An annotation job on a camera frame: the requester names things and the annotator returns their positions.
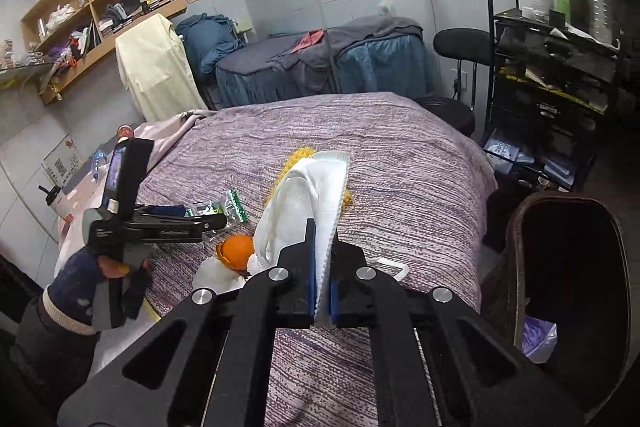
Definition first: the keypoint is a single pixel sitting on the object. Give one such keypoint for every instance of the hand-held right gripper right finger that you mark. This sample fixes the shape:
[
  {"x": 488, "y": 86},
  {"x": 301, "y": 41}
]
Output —
[{"x": 336, "y": 307}]

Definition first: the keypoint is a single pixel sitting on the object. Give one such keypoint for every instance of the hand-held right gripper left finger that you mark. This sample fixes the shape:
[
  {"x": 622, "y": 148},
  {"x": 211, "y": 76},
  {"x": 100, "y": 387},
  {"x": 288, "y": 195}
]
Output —
[{"x": 311, "y": 267}]

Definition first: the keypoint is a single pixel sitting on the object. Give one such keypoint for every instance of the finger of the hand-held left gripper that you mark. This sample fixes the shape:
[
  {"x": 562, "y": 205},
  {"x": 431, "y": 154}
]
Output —
[
  {"x": 175, "y": 232},
  {"x": 170, "y": 210}
]

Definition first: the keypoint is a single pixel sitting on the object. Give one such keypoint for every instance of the green wrapper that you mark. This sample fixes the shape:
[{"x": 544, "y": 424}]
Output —
[{"x": 235, "y": 204}]

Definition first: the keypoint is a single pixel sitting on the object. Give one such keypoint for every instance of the white face mask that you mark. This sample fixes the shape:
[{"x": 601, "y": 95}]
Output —
[{"x": 310, "y": 192}]

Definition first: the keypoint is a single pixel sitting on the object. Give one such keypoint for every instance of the purple plastic bag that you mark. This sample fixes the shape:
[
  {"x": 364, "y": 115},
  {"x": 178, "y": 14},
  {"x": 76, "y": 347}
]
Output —
[{"x": 537, "y": 337}]

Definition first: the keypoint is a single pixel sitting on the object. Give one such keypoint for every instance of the dark brown trash bin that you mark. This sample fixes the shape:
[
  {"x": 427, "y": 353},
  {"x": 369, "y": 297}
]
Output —
[{"x": 590, "y": 257}]

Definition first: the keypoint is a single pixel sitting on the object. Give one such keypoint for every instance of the person's left forearm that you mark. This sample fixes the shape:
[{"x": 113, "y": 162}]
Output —
[{"x": 45, "y": 337}]

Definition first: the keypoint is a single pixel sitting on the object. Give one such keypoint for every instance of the person's left hand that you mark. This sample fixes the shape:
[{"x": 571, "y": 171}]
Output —
[{"x": 75, "y": 277}]

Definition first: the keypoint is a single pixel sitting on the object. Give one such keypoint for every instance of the clear water bottle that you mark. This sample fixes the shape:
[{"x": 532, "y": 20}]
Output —
[{"x": 100, "y": 159}]

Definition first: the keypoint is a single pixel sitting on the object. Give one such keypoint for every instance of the red paper cup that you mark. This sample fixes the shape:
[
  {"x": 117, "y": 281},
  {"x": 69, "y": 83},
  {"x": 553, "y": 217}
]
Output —
[{"x": 124, "y": 132}]

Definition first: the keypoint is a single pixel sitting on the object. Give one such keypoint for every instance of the white tissue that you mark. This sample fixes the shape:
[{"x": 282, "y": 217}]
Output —
[{"x": 215, "y": 277}]

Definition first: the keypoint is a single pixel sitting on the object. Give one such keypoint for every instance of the orange peel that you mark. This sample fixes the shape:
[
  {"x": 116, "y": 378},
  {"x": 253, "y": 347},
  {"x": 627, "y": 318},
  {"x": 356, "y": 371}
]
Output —
[{"x": 237, "y": 249}]

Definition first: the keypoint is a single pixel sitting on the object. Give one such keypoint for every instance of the black cap white bottle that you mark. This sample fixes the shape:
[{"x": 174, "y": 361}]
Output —
[{"x": 54, "y": 197}]

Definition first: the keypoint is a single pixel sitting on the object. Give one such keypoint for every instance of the cream cloth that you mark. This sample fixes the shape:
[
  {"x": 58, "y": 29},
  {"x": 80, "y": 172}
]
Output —
[{"x": 155, "y": 72}]

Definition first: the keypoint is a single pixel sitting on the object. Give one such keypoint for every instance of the yellow foam net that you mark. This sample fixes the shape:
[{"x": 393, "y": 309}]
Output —
[{"x": 295, "y": 155}]

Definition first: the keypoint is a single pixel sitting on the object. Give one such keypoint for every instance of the wooden cubby shelf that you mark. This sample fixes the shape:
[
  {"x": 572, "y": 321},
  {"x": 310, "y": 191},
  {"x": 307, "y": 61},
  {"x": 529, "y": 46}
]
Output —
[{"x": 100, "y": 57}]

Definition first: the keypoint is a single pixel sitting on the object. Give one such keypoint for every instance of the purple striped bed cover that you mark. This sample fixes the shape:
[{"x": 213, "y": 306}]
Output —
[{"x": 400, "y": 167}]

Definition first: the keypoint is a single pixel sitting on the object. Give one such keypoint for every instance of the massage bed with blue skirt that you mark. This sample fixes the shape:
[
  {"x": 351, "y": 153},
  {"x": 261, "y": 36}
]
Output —
[{"x": 250, "y": 82}]

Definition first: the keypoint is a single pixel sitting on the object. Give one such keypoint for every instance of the blue bedding pile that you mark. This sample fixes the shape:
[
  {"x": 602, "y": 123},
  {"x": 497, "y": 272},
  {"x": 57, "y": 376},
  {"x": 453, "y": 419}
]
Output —
[{"x": 205, "y": 42}]

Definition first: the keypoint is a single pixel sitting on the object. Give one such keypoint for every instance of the dark cloth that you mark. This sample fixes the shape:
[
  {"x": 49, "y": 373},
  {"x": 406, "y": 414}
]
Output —
[{"x": 125, "y": 4}]

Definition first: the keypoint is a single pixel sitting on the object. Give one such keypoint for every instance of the white plastic bag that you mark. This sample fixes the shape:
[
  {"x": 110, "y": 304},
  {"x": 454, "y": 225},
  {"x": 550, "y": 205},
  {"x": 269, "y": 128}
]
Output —
[{"x": 60, "y": 14}]

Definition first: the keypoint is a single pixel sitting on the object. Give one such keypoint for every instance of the black round stool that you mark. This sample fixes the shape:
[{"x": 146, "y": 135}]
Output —
[{"x": 445, "y": 112}]

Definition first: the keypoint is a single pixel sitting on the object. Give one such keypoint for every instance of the red cloth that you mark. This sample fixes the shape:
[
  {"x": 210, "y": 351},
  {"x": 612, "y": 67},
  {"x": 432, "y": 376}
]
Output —
[{"x": 307, "y": 41}]

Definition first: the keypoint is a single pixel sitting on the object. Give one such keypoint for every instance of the blue printed packet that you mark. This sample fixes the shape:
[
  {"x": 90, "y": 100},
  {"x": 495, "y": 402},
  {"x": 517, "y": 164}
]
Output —
[{"x": 500, "y": 147}]

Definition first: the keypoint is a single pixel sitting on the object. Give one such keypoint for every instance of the grey blanket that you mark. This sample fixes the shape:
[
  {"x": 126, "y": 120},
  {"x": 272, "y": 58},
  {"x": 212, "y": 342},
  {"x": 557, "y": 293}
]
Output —
[{"x": 360, "y": 37}]

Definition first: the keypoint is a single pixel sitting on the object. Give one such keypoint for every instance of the white jug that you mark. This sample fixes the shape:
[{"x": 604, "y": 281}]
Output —
[{"x": 385, "y": 9}]

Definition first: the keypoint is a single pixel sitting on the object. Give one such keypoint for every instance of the black stool with backrest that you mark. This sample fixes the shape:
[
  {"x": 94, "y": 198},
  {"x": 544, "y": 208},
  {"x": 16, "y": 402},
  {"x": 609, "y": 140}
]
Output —
[{"x": 462, "y": 44}]

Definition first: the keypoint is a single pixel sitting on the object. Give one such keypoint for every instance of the black metal cart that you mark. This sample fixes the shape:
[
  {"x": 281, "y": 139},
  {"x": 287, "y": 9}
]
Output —
[{"x": 550, "y": 117}]

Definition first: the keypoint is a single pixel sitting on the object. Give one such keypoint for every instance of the small white wall poster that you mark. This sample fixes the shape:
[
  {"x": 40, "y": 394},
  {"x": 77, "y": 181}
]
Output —
[{"x": 62, "y": 159}]

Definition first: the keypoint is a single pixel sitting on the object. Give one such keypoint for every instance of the glass wall shelf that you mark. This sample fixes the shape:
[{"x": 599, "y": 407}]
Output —
[{"x": 25, "y": 67}]

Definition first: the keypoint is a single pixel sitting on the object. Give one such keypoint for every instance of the beige wall box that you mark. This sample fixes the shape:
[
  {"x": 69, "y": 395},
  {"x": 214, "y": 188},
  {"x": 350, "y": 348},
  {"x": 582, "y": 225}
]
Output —
[{"x": 245, "y": 27}]

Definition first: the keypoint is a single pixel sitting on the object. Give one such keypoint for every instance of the white wall socket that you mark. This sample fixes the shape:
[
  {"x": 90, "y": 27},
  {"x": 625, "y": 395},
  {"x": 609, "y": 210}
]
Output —
[{"x": 460, "y": 82}]

